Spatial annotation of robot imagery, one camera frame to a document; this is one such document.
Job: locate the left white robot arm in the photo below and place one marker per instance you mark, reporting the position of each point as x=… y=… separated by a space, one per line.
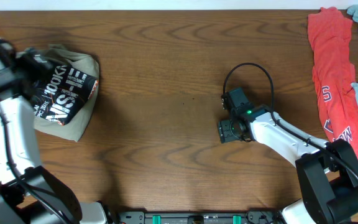
x=29 y=193

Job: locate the black orange patterned jersey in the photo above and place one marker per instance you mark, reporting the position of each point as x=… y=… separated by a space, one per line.
x=68 y=87

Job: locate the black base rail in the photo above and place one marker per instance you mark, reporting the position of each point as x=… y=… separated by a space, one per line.
x=248 y=217

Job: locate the red t-shirt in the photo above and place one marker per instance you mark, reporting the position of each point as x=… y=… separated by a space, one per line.
x=329 y=34

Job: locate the folded khaki pants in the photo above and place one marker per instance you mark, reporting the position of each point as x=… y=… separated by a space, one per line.
x=85 y=63

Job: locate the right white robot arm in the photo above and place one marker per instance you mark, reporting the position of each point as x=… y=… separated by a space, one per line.
x=327 y=171

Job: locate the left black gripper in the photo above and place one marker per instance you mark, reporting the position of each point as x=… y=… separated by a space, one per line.
x=32 y=62

